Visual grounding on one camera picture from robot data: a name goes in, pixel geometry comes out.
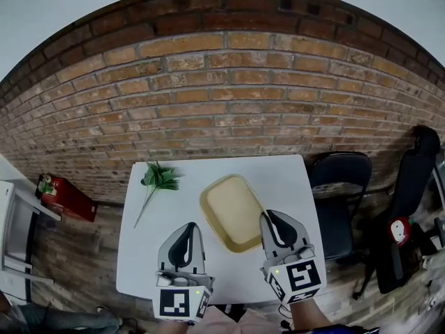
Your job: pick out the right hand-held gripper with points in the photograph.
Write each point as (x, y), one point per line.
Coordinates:
(299, 277)

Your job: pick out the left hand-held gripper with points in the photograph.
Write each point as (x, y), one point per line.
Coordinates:
(174, 303)

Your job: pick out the yellow rectangular tray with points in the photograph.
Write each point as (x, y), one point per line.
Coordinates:
(229, 207)

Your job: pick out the person's right forearm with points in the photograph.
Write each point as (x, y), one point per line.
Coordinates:
(307, 317)

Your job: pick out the person's left forearm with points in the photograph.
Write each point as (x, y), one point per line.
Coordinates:
(180, 328)

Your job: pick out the white table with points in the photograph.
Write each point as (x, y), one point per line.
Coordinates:
(236, 284)

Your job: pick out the person's black trousers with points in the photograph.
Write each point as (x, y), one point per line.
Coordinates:
(236, 313)

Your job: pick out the green artificial plant sprig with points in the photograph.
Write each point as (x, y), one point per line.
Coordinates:
(161, 179)

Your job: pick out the black folding chair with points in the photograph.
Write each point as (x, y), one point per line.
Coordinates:
(339, 176)

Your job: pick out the person's pink top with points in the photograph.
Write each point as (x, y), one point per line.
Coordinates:
(257, 320)

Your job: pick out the red and white round object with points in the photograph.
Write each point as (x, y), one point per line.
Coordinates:
(400, 231)

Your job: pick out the red box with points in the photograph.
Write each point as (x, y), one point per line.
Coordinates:
(73, 202)

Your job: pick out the black office chair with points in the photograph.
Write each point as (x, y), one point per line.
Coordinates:
(413, 186)

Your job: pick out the small potted green plant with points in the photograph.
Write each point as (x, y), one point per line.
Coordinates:
(45, 185)

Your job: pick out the white metal cabinet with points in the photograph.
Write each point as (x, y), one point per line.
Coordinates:
(17, 228)

